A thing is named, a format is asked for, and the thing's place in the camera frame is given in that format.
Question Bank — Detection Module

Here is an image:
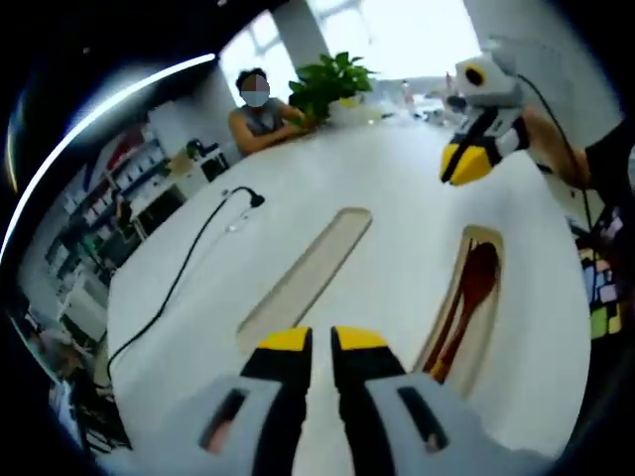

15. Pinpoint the long ceiling light strip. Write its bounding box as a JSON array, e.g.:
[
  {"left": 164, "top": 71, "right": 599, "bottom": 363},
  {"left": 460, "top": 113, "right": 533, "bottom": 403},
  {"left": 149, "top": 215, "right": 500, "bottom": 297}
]
[{"left": 0, "top": 52, "right": 218, "bottom": 272}]

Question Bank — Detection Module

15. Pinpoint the brown wooden chopstick utensil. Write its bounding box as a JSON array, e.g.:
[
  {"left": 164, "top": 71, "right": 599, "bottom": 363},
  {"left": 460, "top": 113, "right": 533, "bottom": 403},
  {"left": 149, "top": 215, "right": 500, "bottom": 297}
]
[
  {"left": 424, "top": 238, "right": 481, "bottom": 376},
  {"left": 420, "top": 237, "right": 478, "bottom": 373}
]

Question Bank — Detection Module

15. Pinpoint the beige cutlery case lid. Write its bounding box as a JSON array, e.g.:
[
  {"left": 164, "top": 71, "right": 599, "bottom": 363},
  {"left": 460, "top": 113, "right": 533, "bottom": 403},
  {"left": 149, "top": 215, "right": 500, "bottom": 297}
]
[{"left": 236, "top": 206, "right": 373, "bottom": 349}]

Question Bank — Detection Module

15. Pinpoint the black power cable with plug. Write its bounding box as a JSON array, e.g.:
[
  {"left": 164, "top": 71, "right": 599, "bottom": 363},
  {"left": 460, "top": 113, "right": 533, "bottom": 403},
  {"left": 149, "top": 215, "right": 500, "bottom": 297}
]
[{"left": 105, "top": 185, "right": 267, "bottom": 393}]

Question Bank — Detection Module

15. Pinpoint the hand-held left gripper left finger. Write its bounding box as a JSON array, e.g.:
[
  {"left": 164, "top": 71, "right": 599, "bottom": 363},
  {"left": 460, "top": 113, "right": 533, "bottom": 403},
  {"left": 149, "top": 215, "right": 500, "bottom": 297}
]
[{"left": 128, "top": 325, "right": 315, "bottom": 476}]

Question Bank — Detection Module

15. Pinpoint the green potted plant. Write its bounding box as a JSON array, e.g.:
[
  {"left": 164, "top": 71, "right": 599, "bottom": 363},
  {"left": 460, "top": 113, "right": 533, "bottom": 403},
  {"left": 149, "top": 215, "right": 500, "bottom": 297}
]
[{"left": 288, "top": 51, "right": 379, "bottom": 126}]

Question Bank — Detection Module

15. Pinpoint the small white object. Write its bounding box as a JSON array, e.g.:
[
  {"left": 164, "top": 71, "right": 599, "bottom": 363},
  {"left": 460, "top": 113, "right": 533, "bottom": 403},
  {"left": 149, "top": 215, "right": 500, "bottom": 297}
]
[{"left": 223, "top": 207, "right": 250, "bottom": 235}]

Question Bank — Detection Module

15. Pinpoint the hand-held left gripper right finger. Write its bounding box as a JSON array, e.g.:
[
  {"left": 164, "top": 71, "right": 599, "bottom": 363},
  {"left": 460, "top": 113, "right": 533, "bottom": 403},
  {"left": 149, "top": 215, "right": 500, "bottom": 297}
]
[{"left": 330, "top": 325, "right": 527, "bottom": 476}]

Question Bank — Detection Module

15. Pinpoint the brown wooden spoon utensil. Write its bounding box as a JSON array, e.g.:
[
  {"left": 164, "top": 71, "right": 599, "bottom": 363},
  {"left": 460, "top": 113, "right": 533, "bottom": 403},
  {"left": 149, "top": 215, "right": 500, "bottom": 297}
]
[{"left": 429, "top": 241, "right": 501, "bottom": 384}]

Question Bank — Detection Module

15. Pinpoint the large window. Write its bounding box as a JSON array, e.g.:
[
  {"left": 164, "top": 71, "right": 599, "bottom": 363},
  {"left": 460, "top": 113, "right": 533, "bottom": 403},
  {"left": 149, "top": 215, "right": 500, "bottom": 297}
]
[{"left": 217, "top": 0, "right": 483, "bottom": 81}]

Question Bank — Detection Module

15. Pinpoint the storage shelf with white boxes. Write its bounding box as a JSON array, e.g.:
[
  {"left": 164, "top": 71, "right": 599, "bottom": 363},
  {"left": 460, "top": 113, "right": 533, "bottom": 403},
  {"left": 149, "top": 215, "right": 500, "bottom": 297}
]
[{"left": 47, "top": 123, "right": 176, "bottom": 282}]

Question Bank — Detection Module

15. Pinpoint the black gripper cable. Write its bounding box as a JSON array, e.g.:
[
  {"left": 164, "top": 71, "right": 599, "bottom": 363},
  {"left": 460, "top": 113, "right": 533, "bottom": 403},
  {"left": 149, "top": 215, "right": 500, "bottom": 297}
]
[{"left": 514, "top": 72, "right": 594, "bottom": 234}]

